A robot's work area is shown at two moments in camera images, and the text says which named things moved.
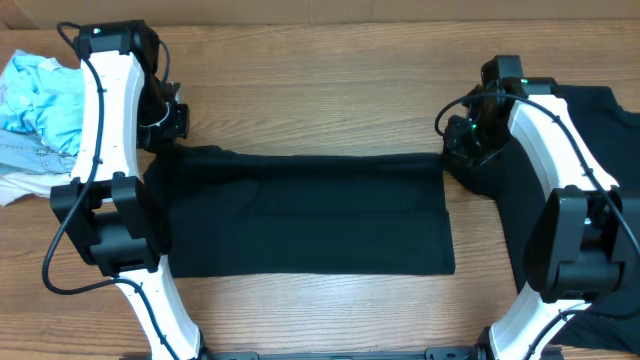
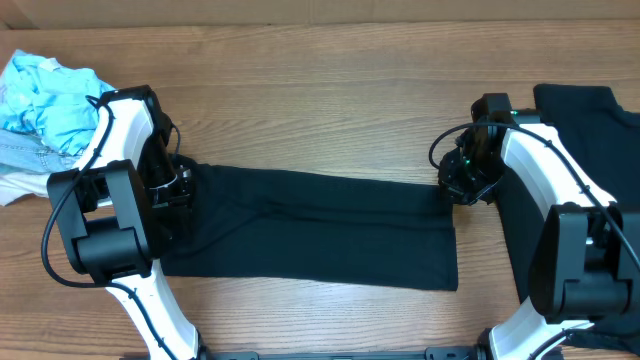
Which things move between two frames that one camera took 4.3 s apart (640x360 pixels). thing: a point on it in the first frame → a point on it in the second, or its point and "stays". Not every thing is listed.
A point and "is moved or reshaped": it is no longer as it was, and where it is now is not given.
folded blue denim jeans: x=27 y=153 stays
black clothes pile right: x=613 y=131 stays
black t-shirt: x=234 y=215 is moved or reshaped
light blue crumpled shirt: x=38 y=95 stays
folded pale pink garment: x=16 y=185 stays
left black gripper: x=167 y=133 → x=181 y=189
